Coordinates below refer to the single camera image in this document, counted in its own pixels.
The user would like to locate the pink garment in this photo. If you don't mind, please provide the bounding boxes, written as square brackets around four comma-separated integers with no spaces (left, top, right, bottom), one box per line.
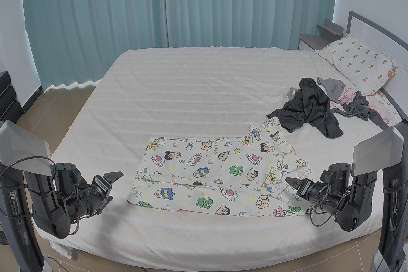
[329,87,400,125]

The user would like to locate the black garment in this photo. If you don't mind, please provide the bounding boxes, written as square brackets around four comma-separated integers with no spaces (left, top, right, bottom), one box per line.
[266,77,344,139]

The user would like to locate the black chest of drawers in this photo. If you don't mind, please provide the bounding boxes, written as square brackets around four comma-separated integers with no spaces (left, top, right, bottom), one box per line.
[0,71,25,125]

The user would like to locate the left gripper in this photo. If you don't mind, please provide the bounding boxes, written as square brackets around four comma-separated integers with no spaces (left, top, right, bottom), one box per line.
[77,171,124,218]

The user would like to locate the white printed pillow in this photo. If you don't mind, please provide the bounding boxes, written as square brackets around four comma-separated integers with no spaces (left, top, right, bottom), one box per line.
[319,34,398,96]

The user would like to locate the dark grey garment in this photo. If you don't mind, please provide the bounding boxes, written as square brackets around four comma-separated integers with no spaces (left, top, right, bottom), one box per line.
[344,91,392,131]

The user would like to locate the bed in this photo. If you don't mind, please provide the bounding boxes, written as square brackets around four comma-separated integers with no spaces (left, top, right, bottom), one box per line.
[48,11,408,268]

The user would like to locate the grey bedside table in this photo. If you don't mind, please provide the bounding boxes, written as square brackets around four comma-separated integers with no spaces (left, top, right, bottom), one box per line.
[300,18,344,51]

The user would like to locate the white printed pyjama top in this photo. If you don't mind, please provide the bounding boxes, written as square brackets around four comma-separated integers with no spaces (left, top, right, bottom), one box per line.
[127,116,311,217]

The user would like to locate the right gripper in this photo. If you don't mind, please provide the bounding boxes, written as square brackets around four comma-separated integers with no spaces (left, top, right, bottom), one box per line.
[285,177,329,207]

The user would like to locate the black cable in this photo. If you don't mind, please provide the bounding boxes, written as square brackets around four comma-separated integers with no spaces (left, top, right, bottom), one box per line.
[307,185,339,227]
[68,185,113,237]

